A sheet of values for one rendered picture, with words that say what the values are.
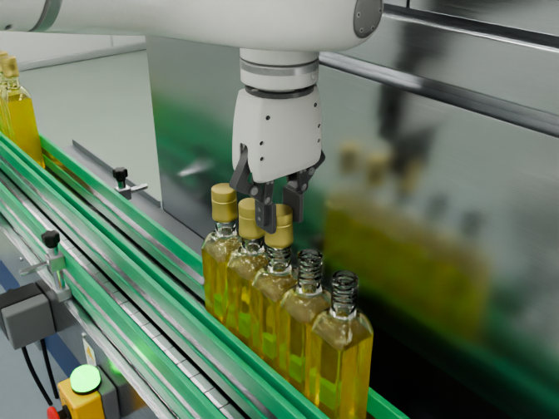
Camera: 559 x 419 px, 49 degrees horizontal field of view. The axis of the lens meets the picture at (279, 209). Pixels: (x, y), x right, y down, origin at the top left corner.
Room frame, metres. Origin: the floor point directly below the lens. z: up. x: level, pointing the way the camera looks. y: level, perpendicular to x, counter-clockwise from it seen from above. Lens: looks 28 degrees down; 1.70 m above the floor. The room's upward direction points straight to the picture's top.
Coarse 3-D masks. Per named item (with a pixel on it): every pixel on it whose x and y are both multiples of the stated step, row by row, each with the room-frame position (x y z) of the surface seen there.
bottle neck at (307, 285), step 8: (304, 256) 0.62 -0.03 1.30; (312, 256) 0.62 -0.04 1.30; (320, 256) 0.61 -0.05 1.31; (304, 264) 0.60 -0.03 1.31; (312, 264) 0.60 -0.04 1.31; (320, 264) 0.60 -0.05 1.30; (304, 272) 0.60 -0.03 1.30; (312, 272) 0.59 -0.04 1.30; (320, 272) 0.60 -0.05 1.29; (304, 280) 0.60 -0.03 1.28; (312, 280) 0.59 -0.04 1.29; (320, 280) 0.60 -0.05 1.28; (304, 288) 0.60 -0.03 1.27; (312, 288) 0.60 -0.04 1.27; (320, 288) 0.60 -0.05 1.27
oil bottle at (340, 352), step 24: (360, 312) 0.57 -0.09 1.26; (312, 336) 0.56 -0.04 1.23; (336, 336) 0.54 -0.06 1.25; (360, 336) 0.54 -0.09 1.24; (312, 360) 0.56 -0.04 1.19; (336, 360) 0.53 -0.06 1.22; (360, 360) 0.55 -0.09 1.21; (312, 384) 0.56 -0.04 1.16; (336, 384) 0.53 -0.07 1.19; (360, 384) 0.55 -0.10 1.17; (336, 408) 0.53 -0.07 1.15; (360, 408) 0.55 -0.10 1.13
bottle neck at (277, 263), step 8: (272, 248) 0.64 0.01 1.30; (288, 248) 0.65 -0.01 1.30; (272, 256) 0.64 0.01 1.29; (280, 256) 0.64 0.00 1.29; (288, 256) 0.64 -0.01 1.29; (272, 264) 0.64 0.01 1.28; (280, 264) 0.64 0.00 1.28; (288, 264) 0.65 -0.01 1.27; (272, 272) 0.64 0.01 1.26; (280, 272) 0.64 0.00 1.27
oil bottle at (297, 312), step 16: (288, 304) 0.60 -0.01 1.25; (304, 304) 0.59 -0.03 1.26; (320, 304) 0.59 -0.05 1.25; (288, 320) 0.60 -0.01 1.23; (304, 320) 0.58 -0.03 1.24; (288, 336) 0.60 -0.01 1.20; (304, 336) 0.57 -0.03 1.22; (288, 352) 0.60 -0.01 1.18; (304, 352) 0.57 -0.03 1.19; (288, 368) 0.59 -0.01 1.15; (304, 368) 0.57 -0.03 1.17; (304, 384) 0.57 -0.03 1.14
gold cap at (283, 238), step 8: (280, 208) 0.66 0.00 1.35; (288, 208) 0.66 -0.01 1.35; (280, 216) 0.64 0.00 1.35; (288, 216) 0.64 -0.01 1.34; (280, 224) 0.64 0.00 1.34; (288, 224) 0.64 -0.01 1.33; (280, 232) 0.64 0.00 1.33; (288, 232) 0.64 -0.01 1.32; (272, 240) 0.64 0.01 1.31; (280, 240) 0.64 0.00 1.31; (288, 240) 0.64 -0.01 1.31; (280, 248) 0.64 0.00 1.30
